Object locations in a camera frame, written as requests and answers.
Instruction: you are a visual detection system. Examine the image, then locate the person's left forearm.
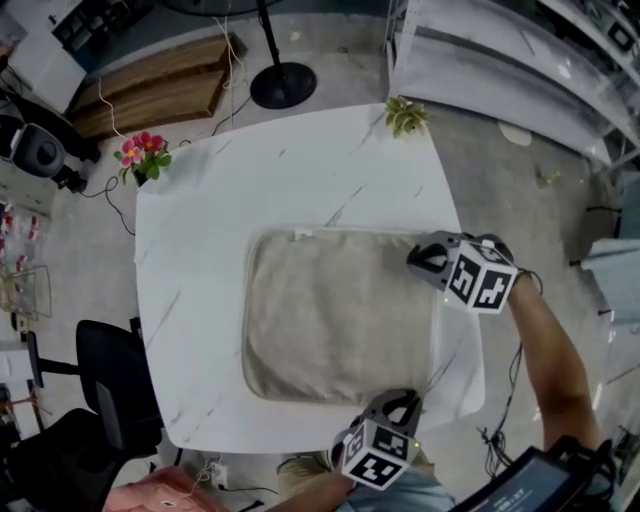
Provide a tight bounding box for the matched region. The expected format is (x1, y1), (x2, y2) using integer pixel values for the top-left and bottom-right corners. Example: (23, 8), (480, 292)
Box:
(264, 469), (361, 512)

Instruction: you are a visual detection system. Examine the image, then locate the small green potted plant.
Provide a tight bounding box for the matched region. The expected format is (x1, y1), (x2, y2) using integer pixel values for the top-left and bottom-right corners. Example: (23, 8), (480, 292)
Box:
(383, 95), (431, 139)

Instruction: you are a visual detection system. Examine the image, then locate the pink cloth bag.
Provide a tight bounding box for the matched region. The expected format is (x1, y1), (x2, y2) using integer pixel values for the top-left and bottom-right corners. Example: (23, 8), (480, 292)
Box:
(107, 465), (236, 512)

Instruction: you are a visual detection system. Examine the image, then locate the person's right forearm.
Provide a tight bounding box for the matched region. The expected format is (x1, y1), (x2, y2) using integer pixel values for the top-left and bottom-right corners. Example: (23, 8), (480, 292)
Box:
(504, 279), (601, 454)

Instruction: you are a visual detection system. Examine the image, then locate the white metal shelving unit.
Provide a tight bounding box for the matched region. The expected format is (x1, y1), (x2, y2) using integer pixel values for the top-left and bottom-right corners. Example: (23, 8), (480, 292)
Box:
(384, 0), (640, 166)

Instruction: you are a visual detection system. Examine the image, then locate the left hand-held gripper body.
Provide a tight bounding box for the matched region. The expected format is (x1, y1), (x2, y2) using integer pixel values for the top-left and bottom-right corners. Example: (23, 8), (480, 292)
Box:
(331, 417), (421, 492)

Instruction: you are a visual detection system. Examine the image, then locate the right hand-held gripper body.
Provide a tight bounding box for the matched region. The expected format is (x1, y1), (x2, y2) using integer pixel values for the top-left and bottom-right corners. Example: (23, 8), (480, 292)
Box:
(443, 233), (521, 316)

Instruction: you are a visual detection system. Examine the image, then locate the wooden step platform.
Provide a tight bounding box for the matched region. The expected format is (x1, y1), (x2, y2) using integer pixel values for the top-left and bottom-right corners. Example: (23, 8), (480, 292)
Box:
(67, 32), (249, 141)

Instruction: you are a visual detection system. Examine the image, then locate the gold wire rack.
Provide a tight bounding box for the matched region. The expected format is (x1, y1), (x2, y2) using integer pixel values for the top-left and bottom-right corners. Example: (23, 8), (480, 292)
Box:
(0, 264), (54, 324)

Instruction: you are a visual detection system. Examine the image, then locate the beige towel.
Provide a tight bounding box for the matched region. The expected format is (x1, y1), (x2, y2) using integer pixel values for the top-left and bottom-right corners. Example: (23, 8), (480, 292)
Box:
(242, 227), (441, 405)

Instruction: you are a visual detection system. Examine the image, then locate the pink flower potted plant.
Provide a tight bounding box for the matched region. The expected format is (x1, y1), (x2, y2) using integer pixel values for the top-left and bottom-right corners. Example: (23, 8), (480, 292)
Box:
(113, 130), (174, 189)

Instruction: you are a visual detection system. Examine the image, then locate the light blue covered table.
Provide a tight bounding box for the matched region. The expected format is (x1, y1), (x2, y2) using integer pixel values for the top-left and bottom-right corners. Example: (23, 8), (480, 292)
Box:
(569, 174), (640, 326)

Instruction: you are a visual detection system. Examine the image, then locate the black office chair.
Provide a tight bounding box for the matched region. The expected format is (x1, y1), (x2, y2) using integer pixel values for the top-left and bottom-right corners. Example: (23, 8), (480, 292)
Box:
(0, 317), (166, 512)

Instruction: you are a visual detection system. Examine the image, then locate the black chest-worn tablet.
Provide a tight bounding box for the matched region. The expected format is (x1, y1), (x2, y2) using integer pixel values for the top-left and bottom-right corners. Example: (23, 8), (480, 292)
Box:
(452, 437), (621, 512)

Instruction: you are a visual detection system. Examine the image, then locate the pile of clear water bottles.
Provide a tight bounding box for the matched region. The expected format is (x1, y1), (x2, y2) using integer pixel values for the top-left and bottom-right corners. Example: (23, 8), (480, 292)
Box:
(0, 199), (44, 274)

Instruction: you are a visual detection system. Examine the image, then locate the black hanging cable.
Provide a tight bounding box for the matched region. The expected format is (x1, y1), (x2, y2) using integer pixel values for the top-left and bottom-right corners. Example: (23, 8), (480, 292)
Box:
(477, 339), (526, 479)

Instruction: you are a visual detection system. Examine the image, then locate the black standing fan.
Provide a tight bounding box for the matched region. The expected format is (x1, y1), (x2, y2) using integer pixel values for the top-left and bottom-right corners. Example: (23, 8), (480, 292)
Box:
(157, 0), (319, 111)

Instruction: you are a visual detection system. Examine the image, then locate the person's light blue shirt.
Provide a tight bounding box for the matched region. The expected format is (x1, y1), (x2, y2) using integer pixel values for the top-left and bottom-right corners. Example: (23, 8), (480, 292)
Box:
(344, 469), (456, 512)

